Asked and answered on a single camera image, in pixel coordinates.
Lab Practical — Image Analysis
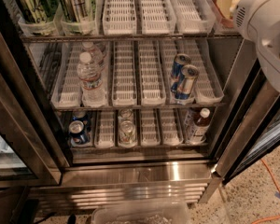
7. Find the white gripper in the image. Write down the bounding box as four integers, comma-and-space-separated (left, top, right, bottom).
216, 0, 280, 49

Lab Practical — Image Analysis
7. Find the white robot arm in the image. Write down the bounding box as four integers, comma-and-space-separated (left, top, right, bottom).
216, 0, 280, 92

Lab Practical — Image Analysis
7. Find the coke can tray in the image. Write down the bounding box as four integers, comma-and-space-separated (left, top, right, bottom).
207, 0, 234, 33

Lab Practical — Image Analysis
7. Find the rear red bull can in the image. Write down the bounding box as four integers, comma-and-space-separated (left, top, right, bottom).
171, 53, 191, 93

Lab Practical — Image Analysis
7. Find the red bull can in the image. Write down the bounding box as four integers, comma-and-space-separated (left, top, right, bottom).
175, 64, 199, 104
171, 53, 191, 93

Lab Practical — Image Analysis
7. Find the front red bull can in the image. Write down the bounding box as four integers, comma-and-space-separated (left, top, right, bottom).
175, 64, 199, 104

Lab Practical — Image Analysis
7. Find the open fridge glass door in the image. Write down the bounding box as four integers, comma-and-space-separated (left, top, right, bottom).
214, 59, 280, 185

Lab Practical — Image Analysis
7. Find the green can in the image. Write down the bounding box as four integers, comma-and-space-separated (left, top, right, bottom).
60, 0, 95, 35
16, 0, 58, 35

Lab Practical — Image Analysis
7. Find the rear silver soda can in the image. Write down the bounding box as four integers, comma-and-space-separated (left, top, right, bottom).
118, 108, 134, 122

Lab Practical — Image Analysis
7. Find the silver soda can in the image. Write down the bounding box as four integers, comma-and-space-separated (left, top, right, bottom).
119, 120, 136, 147
118, 108, 134, 122

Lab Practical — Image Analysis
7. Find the stainless steel fridge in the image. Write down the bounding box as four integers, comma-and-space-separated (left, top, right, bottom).
0, 0, 259, 213

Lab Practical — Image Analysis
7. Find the front silver soda can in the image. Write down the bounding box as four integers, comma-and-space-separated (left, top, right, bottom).
119, 120, 136, 147

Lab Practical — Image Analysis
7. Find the rear blue pepsi can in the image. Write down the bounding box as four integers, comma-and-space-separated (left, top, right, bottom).
73, 111, 91, 130

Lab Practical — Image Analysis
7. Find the blue pepsi can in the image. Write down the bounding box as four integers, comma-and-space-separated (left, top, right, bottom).
73, 111, 91, 130
69, 120, 90, 145

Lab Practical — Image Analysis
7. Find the green can far left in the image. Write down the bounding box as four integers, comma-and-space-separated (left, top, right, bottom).
16, 0, 58, 35

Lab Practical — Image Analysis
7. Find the front blue pepsi can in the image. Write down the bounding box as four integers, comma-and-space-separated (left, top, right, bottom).
69, 120, 90, 145

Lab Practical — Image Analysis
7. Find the front brown tea bottle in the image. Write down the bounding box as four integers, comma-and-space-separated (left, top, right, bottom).
188, 108, 210, 144

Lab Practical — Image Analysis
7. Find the rear clear water bottle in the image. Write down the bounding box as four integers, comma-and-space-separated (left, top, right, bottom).
82, 42, 104, 69

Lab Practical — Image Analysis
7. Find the clear water bottle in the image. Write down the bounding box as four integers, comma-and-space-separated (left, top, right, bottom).
82, 42, 104, 69
77, 51, 105, 107

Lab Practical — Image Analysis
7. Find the front clear water bottle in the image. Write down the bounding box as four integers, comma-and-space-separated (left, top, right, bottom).
77, 51, 105, 107

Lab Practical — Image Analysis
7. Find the middle wire shelf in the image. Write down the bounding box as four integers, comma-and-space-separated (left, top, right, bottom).
52, 103, 227, 112

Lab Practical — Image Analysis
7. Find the wire shelf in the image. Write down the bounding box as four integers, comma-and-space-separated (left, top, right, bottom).
21, 33, 241, 43
52, 103, 227, 112

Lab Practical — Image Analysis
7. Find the orange power cable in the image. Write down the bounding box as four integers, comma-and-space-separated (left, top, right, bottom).
251, 159, 280, 224

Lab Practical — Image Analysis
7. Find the top wire shelf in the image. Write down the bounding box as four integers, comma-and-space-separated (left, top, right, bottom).
21, 33, 241, 43

